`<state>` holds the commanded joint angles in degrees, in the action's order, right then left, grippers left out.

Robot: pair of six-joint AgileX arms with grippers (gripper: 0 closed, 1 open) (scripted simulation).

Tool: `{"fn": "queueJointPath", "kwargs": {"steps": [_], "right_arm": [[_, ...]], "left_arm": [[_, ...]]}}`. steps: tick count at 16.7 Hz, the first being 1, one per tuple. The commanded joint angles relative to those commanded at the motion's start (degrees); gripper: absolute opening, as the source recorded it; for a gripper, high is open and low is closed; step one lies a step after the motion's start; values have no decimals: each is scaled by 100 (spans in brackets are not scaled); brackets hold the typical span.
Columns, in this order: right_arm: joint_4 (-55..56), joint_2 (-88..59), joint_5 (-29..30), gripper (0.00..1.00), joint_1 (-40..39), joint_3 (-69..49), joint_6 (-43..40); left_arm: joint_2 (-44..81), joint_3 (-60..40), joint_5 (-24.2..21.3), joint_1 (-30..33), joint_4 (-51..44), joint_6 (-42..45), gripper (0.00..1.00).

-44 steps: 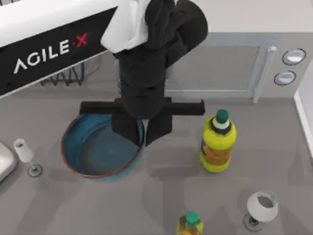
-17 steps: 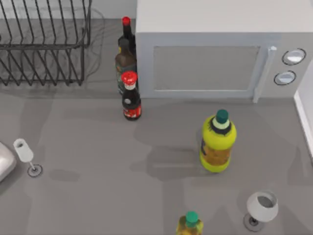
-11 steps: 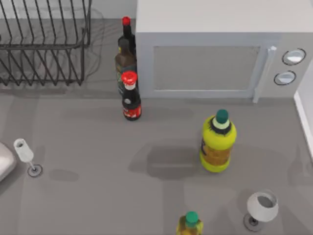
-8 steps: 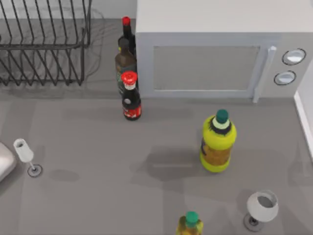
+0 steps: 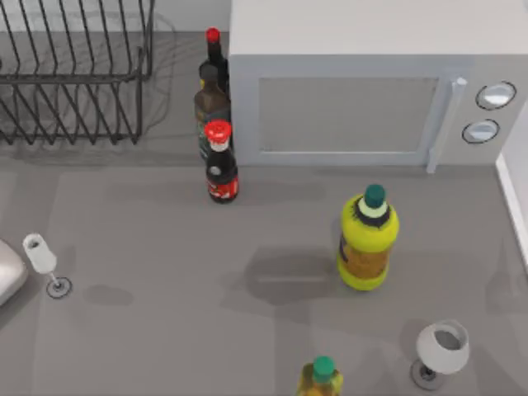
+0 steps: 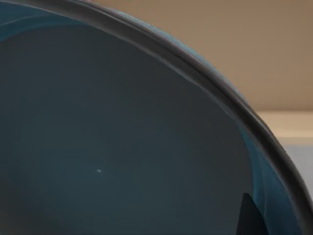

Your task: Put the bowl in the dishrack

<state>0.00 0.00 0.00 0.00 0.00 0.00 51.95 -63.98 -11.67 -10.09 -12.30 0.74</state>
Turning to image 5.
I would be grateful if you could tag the dark bottle with red label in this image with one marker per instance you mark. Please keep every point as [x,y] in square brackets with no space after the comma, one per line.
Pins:
[221,173]

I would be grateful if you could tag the brown bottle with dark cap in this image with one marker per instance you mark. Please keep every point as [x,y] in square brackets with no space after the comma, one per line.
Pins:
[211,101]

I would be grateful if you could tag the large yellow green-capped bottle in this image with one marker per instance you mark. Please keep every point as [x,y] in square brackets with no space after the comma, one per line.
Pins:
[367,247]

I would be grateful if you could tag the tall dark red-capped bottle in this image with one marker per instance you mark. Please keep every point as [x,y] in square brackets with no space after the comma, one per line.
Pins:
[214,53]

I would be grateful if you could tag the pale grey microwave oven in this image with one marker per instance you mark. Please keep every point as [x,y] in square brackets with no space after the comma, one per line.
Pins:
[350,45]

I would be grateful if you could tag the small yellow green-capped bottle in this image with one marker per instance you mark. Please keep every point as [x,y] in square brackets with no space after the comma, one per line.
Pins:
[321,381]

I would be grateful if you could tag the small microwave knob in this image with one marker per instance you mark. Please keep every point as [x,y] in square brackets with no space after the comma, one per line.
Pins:
[480,131]

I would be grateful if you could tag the slim white champagne glass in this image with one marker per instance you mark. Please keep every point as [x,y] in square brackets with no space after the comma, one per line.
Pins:
[41,257]

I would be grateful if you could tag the wide white wine glass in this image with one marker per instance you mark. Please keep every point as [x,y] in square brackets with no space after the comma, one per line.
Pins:
[441,350]

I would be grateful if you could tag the large microwave knob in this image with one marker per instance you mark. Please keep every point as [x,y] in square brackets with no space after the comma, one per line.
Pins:
[496,95]

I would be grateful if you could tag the pale grey rounded box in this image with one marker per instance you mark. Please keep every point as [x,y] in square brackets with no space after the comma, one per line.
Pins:
[9,270]

